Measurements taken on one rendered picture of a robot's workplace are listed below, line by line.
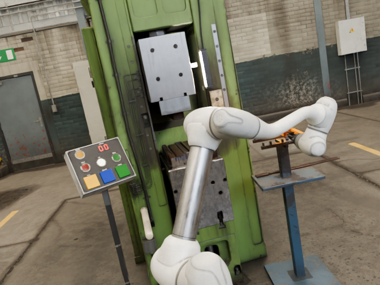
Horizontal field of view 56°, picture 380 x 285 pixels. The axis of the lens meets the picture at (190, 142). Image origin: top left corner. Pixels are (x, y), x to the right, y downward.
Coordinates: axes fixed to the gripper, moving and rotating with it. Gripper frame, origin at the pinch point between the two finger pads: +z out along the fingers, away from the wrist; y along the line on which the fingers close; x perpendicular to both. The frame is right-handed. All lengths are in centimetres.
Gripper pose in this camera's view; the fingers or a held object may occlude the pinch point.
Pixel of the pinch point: (290, 135)
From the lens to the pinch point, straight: 216.2
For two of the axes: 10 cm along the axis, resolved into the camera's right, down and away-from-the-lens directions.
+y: 9.8, -1.9, 0.2
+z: -0.5, -1.7, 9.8
